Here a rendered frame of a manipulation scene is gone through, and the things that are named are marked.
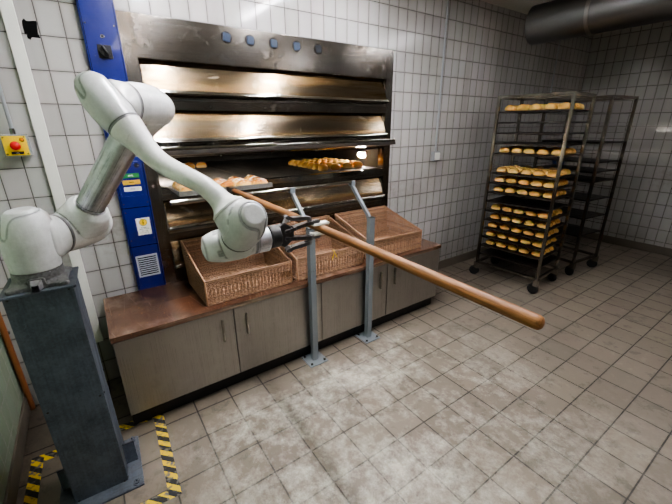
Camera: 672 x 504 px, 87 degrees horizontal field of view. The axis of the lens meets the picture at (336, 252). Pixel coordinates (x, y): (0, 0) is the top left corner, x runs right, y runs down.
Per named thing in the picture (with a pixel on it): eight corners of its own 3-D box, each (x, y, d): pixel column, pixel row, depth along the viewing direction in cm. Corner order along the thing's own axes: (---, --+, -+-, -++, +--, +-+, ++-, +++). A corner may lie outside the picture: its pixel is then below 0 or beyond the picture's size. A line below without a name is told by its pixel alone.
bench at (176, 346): (122, 375, 232) (102, 296, 212) (393, 284, 362) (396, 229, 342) (133, 433, 188) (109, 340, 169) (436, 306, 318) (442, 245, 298)
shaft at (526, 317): (546, 329, 68) (549, 315, 67) (537, 334, 66) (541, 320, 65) (237, 193, 201) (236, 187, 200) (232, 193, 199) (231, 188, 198)
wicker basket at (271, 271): (184, 279, 236) (178, 239, 226) (262, 260, 266) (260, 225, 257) (206, 307, 198) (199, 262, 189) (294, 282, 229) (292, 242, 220)
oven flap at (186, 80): (145, 96, 196) (137, 59, 196) (385, 104, 292) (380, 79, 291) (145, 92, 193) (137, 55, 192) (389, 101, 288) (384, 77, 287)
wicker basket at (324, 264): (266, 260, 268) (263, 225, 258) (328, 246, 298) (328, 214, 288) (297, 282, 230) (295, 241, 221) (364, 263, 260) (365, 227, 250)
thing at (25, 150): (7, 156, 172) (0, 134, 168) (33, 155, 177) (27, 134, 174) (5, 157, 166) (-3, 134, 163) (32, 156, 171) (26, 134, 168)
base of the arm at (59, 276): (1, 301, 117) (-4, 286, 115) (14, 278, 135) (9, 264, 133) (69, 288, 126) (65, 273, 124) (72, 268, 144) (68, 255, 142)
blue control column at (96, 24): (124, 275, 389) (74, 54, 316) (140, 271, 398) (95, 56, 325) (155, 367, 240) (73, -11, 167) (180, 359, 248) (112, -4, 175)
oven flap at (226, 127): (154, 144, 205) (146, 110, 204) (384, 137, 301) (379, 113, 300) (155, 142, 201) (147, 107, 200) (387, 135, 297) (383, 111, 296)
